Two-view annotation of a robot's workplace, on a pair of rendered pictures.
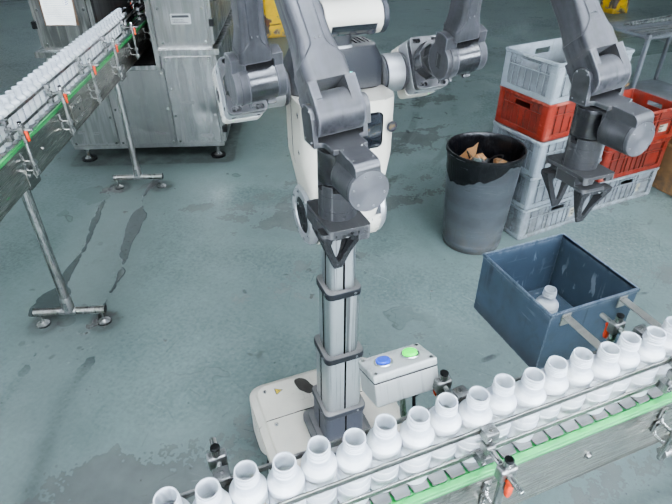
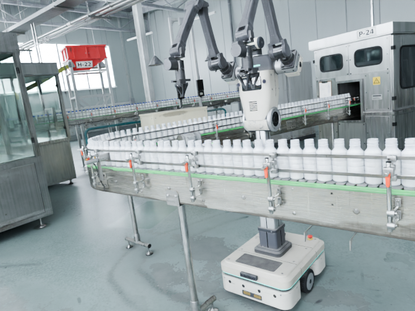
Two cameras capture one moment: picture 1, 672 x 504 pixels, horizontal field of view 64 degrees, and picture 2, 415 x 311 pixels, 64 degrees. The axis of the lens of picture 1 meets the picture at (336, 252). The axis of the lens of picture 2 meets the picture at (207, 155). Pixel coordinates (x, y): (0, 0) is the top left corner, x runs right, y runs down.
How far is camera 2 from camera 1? 186 cm
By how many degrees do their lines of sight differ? 61
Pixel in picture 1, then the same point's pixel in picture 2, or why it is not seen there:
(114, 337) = not seen: hidden behind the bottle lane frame
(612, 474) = not seen: outside the picture
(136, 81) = (351, 128)
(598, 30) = (242, 23)
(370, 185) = (167, 63)
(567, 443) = (227, 179)
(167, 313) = not seen: hidden behind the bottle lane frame
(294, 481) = (152, 147)
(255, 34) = (210, 49)
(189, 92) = (377, 135)
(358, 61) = (261, 60)
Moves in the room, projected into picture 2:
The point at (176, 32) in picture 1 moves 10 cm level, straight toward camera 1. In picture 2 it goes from (373, 103) to (371, 104)
